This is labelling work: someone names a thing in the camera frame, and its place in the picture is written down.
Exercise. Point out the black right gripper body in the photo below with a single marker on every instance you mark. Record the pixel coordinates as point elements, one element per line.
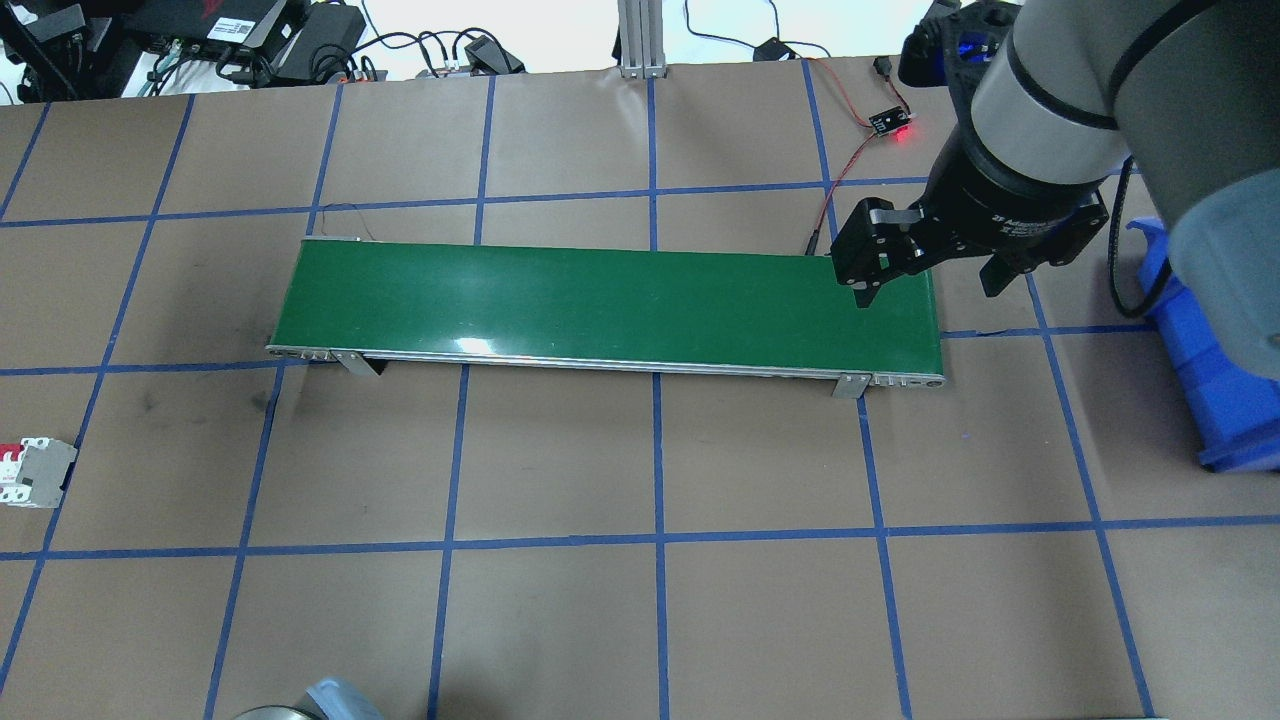
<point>1000,205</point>

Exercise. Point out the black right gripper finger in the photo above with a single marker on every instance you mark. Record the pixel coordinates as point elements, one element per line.
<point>875,246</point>
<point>1003,268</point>

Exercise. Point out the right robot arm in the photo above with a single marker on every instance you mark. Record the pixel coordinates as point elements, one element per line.
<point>1049,98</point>

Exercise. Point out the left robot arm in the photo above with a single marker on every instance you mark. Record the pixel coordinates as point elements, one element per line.
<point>330,698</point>

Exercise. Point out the small sensor board red LED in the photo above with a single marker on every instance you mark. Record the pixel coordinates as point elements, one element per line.
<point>895,123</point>

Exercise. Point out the green conveyor belt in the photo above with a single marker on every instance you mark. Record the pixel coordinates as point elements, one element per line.
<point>359,302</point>

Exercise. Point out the blue plastic bin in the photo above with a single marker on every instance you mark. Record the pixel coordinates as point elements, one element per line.
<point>1236,412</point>

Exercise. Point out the black power adapter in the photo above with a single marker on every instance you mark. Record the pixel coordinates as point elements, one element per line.
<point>487,57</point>

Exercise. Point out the white red circuit breaker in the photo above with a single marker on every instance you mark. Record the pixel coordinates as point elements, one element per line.
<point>34,471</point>

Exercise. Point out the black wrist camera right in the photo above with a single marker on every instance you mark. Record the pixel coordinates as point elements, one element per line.
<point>955,39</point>

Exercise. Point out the aluminium frame post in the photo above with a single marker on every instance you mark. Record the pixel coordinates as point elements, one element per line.
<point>640,42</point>

